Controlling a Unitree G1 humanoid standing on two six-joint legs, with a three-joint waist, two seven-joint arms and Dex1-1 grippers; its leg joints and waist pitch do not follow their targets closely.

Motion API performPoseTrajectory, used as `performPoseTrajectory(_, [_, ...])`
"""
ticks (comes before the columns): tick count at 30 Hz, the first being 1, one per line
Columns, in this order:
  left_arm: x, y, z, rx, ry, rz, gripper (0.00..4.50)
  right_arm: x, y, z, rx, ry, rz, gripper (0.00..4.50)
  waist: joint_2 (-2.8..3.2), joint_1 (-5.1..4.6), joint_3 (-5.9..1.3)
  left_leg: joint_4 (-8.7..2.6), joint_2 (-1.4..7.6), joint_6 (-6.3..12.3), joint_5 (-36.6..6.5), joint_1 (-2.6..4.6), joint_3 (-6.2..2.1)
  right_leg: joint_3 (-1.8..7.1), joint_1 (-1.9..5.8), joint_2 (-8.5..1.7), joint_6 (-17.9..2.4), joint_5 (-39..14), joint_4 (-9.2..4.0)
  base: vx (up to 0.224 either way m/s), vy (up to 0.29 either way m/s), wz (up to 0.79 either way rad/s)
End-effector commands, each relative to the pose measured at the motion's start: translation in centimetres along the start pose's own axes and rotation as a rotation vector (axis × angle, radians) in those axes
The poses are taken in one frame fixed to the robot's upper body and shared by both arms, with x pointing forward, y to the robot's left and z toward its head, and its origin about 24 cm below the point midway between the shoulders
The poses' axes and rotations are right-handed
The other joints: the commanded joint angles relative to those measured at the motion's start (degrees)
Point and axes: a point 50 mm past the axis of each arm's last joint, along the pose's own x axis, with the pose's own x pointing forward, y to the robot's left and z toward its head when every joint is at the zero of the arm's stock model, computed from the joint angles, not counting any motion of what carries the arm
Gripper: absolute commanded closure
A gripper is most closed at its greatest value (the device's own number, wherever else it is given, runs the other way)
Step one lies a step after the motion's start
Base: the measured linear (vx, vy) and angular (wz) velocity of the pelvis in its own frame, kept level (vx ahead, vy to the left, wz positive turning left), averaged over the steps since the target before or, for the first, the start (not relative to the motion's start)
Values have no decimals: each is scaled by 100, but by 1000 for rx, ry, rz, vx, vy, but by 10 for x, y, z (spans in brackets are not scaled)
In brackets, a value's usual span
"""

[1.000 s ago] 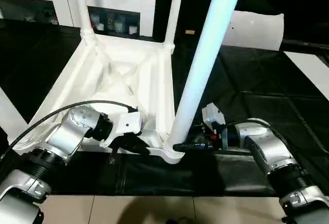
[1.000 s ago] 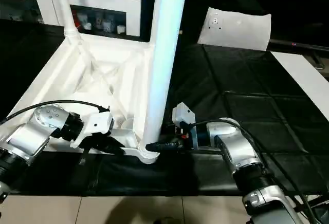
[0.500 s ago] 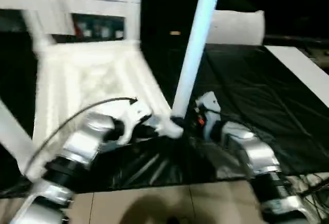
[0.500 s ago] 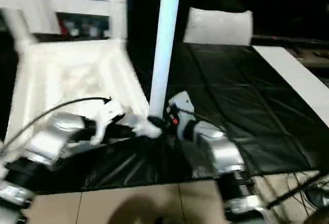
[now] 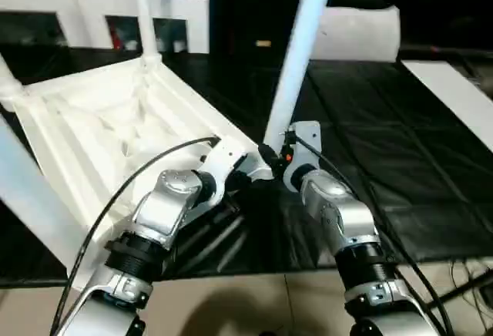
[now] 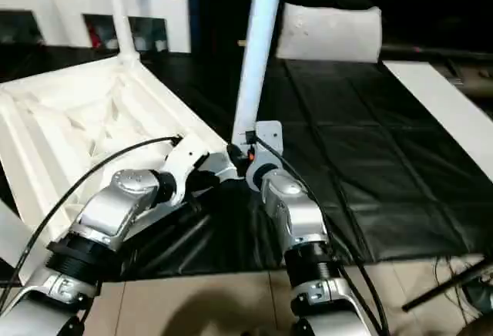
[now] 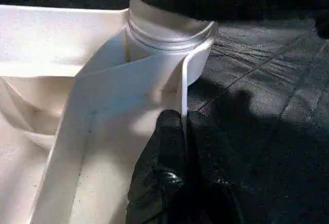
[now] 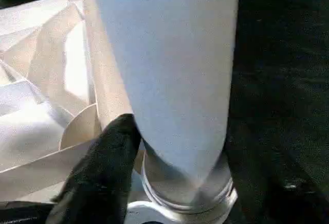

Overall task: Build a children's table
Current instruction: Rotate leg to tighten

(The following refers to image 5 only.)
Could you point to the white plastic table top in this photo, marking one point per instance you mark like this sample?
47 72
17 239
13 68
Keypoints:
115 128

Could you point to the small tan label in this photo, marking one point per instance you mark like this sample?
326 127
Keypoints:
263 43

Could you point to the flat white board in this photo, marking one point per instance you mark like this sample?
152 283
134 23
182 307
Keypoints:
454 97

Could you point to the black floor rod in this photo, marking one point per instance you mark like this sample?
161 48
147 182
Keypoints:
470 288

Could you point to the white cabinet with glass doors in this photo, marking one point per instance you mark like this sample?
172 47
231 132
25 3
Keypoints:
77 5

